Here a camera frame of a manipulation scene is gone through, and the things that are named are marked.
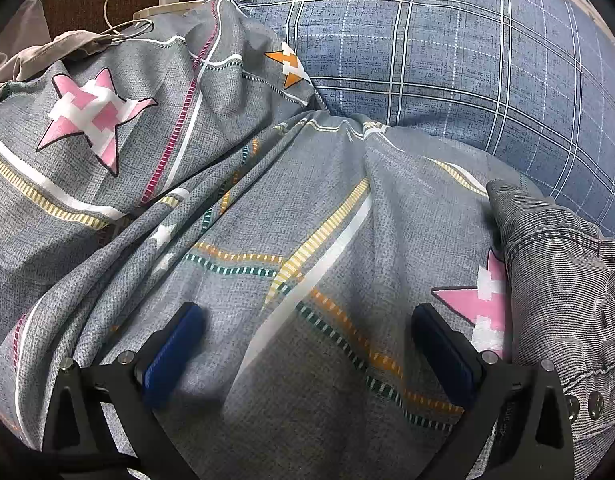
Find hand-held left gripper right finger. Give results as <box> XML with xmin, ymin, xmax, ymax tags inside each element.
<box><xmin>411</xmin><ymin>302</ymin><xmax>575</xmax><ymax>480</ymax></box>

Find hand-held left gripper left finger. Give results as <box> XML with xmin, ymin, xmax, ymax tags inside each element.
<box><xmin>42</xmin><ymin>302</ymin><xmax>205</xmax><ymax>480</ymax></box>

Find grey denim pants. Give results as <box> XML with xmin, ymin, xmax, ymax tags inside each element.
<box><xmin>486</xmin><ymin>179</ymin><xmax>615</xmax><ymax>461</ymax></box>

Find grey star-print bed sheet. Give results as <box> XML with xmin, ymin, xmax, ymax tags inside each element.
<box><xmin>0</xmin><ymin>0</ymin><xmax>615</xmax><ymax>480</ymax></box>

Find blue plaid pillow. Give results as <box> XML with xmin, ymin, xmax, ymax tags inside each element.
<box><xmin>202</xmin><ymin>0</ymin><xmax>615</xmax><ymax>241</ymax></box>

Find pinkish grey garment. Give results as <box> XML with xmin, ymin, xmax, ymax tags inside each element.
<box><xmin>0</xmin><ymin>0</ymin><xmax>113</xmax><ymax>106</ymax></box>

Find white power strip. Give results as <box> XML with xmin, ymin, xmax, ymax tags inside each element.
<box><xmin>134</xmin><ymin>0</ymin><xmax>208</xmax><ymax>18</ymax></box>

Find white charging cable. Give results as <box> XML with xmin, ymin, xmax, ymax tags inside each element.
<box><xmin>104</xmin><ymin>0</ymin><xmax>173</xmax><ymax>43</ymax></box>

